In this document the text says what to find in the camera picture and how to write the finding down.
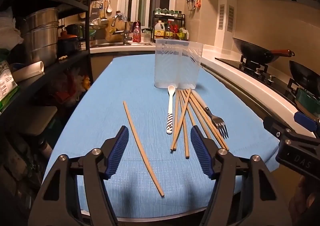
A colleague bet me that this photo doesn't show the red dish soap bottle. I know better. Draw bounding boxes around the red dish soap bottle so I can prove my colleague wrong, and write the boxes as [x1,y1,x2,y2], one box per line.
[132,20,141,43]

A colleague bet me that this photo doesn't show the black metal shelf rack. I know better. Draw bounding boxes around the black metal shelf rack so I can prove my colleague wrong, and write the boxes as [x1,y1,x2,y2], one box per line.
[0,0,112,226]

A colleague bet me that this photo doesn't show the black spice rack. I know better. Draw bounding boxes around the black spice rack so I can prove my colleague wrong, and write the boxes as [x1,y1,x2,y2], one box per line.
[152,8,189,41]

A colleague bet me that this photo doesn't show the white plastic bag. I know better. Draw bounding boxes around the white plastic bag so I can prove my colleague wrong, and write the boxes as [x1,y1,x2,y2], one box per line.
[0,11,24,49]

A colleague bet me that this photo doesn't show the pile of wooden chopsticks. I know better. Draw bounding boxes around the pile of wooden chopsticks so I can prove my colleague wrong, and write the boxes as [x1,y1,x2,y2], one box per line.
[170,88,230,160]

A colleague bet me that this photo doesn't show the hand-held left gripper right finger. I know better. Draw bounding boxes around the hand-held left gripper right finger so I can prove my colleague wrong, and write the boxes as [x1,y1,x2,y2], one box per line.
[190,125,293,226]

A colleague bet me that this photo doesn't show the hanging metal grater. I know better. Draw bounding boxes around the hanging metal grater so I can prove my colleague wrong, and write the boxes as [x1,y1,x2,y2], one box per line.
[90,3,100,20]

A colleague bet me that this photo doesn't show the white paper roll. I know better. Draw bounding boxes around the white paper roll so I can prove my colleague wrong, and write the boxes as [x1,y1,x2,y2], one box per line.
[11,61,45,83]

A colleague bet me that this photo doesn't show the black wok with wooden handle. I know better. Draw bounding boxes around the black wok with wooden handle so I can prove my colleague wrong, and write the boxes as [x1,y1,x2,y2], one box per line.
[232,37,295,65]

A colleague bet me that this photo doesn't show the green packet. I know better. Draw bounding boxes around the green packet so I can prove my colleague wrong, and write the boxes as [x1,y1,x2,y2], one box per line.
[0,61,20,112]

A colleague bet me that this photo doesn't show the white spoon with striped handle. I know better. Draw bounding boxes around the white spoon with striped handle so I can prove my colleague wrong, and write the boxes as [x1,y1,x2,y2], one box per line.
[166,85,176,134]

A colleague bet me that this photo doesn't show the narrow wall vent grille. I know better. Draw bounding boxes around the narrow wall vent grille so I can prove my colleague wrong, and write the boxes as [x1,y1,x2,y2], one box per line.
[218,4,225,30]

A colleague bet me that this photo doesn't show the wide wall vent grille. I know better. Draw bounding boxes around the wide wall vent grille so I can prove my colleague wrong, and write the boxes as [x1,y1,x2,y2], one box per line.
[227,5,236,33]

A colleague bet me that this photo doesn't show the dark pot with orange lid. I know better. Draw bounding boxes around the dark pot with orange lid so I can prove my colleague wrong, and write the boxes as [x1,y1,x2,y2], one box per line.
[57,33,81,59]

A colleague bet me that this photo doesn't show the green pot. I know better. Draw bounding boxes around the green pot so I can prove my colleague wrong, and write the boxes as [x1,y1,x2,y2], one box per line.
[295,88,320,116]

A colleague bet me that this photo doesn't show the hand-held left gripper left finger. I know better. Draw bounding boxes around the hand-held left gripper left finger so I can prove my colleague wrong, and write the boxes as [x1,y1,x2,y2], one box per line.
[28,125,130,226]

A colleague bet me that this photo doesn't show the metal fork with beige handle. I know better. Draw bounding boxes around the metal fork with beige handle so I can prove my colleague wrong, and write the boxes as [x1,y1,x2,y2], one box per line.
[191,90,229,139]

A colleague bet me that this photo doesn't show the stainless steel stockpot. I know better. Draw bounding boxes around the stainless steel stockpot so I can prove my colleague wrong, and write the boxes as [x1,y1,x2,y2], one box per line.
[24,7,60,31]
[21,24,59,67]

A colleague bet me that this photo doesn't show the yellow oil bottle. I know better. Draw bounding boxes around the yellow oil bottle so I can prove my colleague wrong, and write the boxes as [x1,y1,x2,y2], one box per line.
[154,22,165,39]

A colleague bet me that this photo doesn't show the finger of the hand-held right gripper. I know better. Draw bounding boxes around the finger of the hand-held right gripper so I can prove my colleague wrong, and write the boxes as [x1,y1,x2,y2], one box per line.
[263,115,301,142]
[294,112,320,139]

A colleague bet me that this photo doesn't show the chrome sink faucet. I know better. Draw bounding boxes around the chrome sink faucet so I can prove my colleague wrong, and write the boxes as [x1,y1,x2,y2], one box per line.
[111,15,133,45]

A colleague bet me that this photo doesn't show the person's right hand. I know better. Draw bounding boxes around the person's right hand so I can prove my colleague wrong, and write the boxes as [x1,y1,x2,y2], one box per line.
[289,175,320,226]

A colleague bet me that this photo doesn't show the black gas cooktop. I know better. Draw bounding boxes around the black gas cooktop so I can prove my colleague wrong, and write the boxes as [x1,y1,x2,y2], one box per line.
[215,56,320,108]

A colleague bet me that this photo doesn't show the blue tablecloth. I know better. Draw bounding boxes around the blue tablecloth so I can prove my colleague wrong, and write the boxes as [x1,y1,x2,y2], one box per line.
[42,53,282,219]

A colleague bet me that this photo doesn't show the light wood chopstick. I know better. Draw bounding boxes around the light wood chopstick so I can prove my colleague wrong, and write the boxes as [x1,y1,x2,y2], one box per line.
[123,101,165,198]

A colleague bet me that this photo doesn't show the clear plastic container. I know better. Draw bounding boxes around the clear plastic container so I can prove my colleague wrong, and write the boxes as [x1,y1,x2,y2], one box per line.
[142,28,153,43]

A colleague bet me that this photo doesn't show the clear plastic utensil holder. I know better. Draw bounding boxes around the clear plastic utensil holder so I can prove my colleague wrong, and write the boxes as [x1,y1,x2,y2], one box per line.
[154,38,204,89]

